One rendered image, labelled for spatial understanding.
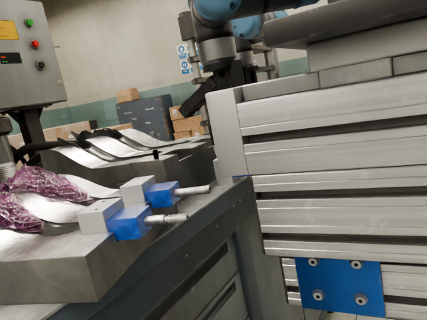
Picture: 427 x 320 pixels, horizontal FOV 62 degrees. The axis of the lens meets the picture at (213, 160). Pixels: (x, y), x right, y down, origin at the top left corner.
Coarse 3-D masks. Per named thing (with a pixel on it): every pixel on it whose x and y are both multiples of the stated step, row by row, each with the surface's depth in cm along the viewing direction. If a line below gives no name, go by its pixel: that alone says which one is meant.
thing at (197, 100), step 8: (208, 80) 71; (200, 88) 72; (208, 88) 71; (192, 96) 73; (200, 96) 72; (184, 104) 74; (192, 104) 74; (200, 104) 74; (184, 112) 75; (192, 112) 75
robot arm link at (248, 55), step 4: (240, 52) 104; (244, 52) 104; (248, 52) 105; (252, 52) 106; (240, 56) 104; (244, 56) 104; (248, 56) 105; (252, 56) 106; (248, 60) 105; (252, 60) 106; (248, 64) 105; (252, 64) 107
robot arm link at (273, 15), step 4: (272, 12) 97; (276, 12) 96; (280, 12) 96; (284, 12) 97; (272, 16) 95; (276, 16) 96; (280, 16) 96; (284, 16) 97; (252, 40) 102; (256, 40) 102; (260, 40) 102
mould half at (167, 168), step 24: (96, 144) 87; (120, 144) 91; (144, 144) 94; (192, 144) 77; (48, 168) 84; (72, 168) 79; (96, 168) 75; (120, 168) 71; (144, 168) 68; (168, 168) 66; (192, 168) 72
